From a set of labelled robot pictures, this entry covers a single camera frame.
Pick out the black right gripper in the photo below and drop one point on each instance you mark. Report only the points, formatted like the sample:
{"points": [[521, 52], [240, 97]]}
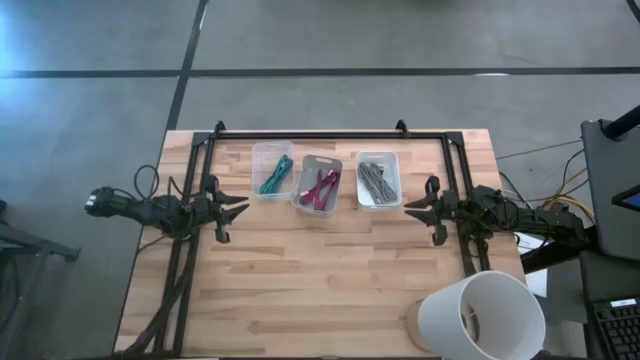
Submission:
{"points": [[445, 210]]}

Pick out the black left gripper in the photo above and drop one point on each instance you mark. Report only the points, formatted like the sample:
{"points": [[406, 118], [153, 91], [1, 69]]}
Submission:
{"points": [[207, 210]]}

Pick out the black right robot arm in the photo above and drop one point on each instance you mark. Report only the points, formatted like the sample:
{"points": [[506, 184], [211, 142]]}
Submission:
{"points": [[525, 222]]}

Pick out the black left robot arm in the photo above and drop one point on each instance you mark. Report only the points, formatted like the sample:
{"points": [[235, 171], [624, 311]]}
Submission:
{"points": [[150, 212]]}

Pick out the clear plastic bin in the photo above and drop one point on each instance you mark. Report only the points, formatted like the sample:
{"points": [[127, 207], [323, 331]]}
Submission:
{"points": [[262, 150]]}

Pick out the round wooden lamp base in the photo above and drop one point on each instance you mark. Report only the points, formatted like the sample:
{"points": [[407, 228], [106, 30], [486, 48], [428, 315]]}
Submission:
{"points": [[411, 325]]}

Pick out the metal lamp pole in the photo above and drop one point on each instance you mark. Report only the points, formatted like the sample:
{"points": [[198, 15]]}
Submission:
{"points": [[472, 325]]}

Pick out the white paper sheet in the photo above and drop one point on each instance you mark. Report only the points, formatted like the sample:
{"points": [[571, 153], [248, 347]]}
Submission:
{"points": [[536, 285]]}

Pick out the grey cart top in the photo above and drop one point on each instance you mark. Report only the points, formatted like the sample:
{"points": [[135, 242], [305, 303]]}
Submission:
{"points": [[610, 165]]}

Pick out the black equipment stand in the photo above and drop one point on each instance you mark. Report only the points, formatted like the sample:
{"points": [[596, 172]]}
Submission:
{"points": [[30, 245]]}

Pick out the tablet with blue screen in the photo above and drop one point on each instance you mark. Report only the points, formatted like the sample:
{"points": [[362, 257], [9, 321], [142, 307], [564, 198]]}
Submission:
{"points": [[631, 200]]}

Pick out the black monitor stand pole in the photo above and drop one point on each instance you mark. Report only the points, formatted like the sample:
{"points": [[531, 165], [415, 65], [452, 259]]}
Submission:
{"points": [[622, 127]]}

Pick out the black keyboard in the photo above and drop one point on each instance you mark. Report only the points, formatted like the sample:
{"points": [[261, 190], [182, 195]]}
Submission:
{"points": [[620, 330]]}

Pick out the black metal rig frame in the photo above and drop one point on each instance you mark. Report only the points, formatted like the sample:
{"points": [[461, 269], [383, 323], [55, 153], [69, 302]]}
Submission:
{"points": [[325, 135]]}

